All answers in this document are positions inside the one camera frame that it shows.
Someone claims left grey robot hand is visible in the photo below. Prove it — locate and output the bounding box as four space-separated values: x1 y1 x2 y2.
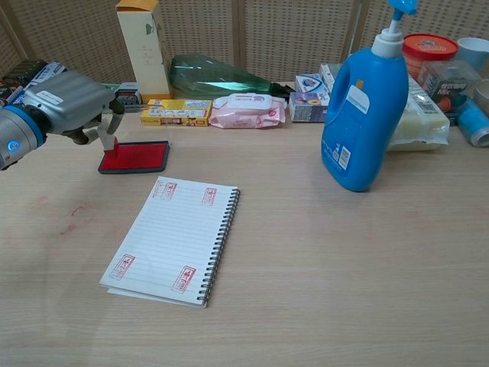
22 70 125 146

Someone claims red white stamp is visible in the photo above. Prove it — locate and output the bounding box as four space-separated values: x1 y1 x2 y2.
96 120 120 158

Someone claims white spiral lined notebook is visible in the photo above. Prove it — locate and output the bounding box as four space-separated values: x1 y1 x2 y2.
99 175 241 309

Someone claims blue toothpaste box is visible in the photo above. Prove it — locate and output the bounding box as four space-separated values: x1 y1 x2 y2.
7 60 69 106

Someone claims grey black date stamper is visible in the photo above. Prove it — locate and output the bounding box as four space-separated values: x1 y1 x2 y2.
113 82 143 109

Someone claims dark drink bottle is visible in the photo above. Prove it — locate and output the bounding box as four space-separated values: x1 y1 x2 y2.
0 59 49 101

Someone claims tall cream carton orange top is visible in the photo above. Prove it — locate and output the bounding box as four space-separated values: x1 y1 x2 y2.
115 0 173 104

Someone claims red ink pad clear lid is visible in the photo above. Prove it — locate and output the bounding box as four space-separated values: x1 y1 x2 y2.
98 140 171 175

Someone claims yellow printed flat box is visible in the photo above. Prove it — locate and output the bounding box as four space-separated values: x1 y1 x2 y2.
140 99 213 128

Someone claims green plastic spray bottle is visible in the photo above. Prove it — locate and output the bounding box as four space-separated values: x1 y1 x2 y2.
169 54 295 99

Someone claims pink wet wipes pack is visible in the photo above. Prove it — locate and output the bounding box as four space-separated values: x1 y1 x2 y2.
208 93 287 130

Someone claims wicker folding screen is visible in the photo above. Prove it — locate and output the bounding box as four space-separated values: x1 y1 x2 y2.
0 0 489 89

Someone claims purple small soap box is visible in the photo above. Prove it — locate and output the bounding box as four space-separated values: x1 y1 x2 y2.
288 91 332 123

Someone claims blue white soap box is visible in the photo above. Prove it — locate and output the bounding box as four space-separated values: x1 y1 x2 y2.
294 73 330 95

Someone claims blue detergent pump bottle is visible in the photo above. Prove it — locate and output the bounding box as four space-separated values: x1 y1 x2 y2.
320 0 418 193

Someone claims long white vacuum rice pack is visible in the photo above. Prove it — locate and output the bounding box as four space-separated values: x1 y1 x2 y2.
389 74 451 152

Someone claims orange lid snack jar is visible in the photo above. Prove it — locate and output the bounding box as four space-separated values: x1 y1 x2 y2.
401 33 459 77

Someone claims clear plastic snack box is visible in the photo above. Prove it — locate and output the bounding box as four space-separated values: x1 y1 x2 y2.
416 60 483 125

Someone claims blue cylindrical tube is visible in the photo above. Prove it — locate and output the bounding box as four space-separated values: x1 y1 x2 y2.
457 98 489 148

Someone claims light blue mug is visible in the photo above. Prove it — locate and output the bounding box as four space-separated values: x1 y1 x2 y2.
457 37 489 73

